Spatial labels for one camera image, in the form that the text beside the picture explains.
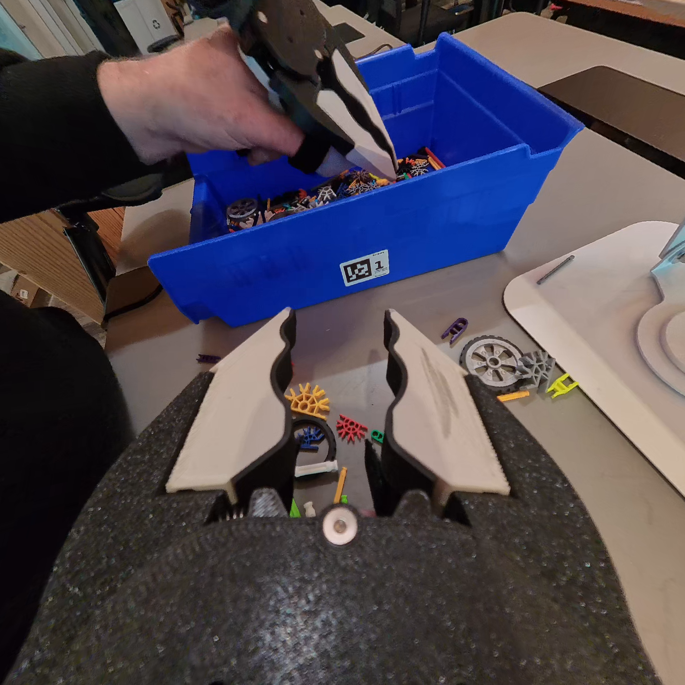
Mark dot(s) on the yellow toy clip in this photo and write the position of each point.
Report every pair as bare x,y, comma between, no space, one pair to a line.
561,386

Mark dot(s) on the orange short toy rod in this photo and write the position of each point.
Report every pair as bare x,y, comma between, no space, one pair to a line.
340,484

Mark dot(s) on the pile of colourful toy pieces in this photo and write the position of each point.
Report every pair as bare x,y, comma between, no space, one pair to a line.
321,190

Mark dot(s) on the person's left forearm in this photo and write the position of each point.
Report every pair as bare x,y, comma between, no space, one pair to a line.
53,134

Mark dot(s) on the yellow fan toy connector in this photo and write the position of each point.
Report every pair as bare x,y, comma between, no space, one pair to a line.
308,401

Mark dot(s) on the green toy rod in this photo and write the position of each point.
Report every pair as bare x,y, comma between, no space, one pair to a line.
294,508

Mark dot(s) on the blue toy connector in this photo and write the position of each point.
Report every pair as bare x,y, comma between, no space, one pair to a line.
310,437

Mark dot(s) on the black toy tyre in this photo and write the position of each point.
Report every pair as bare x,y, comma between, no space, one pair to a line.
332,441

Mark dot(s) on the grey toy wheel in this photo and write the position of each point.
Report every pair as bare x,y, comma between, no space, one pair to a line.
489,361

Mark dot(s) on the grey snowflake toy connector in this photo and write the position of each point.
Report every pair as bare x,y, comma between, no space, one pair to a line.
537,369

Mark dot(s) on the white toy rod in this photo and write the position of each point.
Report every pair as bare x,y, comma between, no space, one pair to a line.
309,508
315,469

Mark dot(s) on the blue plastic bin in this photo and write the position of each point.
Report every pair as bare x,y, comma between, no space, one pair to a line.
455,225

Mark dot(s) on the person's left hand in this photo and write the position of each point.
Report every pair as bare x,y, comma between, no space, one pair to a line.
187,101

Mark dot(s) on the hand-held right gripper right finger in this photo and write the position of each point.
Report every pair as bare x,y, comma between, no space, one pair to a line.
444,428

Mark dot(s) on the black flat pad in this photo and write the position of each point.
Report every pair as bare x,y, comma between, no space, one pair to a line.
347,32

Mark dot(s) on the grey thin toy rod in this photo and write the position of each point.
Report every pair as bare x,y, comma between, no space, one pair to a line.
555,269

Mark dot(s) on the green toy clip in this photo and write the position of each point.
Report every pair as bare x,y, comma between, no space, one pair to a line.
377,436

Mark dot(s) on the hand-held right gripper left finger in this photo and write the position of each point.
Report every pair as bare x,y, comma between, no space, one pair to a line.
241,423

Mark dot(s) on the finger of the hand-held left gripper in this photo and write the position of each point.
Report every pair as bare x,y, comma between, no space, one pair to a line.
358,91
364,155

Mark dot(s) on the white waste bin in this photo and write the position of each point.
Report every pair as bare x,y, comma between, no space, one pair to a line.
150,24

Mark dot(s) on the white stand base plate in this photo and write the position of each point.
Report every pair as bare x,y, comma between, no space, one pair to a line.
588,332

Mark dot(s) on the yellow toy rod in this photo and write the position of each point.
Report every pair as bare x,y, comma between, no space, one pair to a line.
512,396

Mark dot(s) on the small red toy connector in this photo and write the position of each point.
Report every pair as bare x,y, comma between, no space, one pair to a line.
351,428

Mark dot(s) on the dark purple toy connector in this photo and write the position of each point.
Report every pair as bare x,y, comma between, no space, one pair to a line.
208,358

